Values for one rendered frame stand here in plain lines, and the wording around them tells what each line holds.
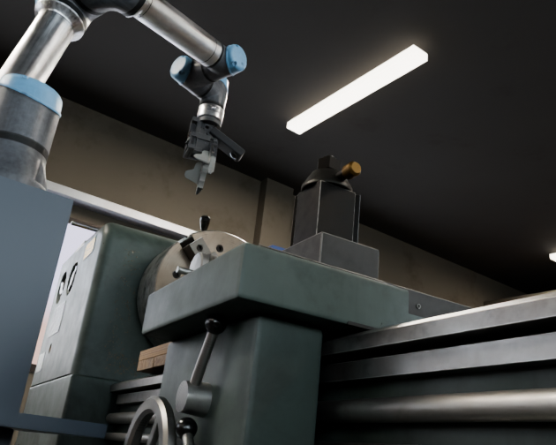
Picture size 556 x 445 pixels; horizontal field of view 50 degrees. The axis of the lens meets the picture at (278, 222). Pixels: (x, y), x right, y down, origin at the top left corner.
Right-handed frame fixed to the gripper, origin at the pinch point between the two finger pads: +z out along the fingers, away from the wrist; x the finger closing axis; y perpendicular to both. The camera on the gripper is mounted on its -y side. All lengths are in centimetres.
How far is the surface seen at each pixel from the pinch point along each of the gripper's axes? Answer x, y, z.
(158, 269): 17.6, 10.0, 31.8
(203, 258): 77, 11, 47
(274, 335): 91, 5, 58
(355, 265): 79, -9, 44
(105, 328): 3.3, 17.9, 44.2
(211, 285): 88, 12, 53
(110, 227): 2.8, 22.1, 19.1
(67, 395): 4, 23, 61
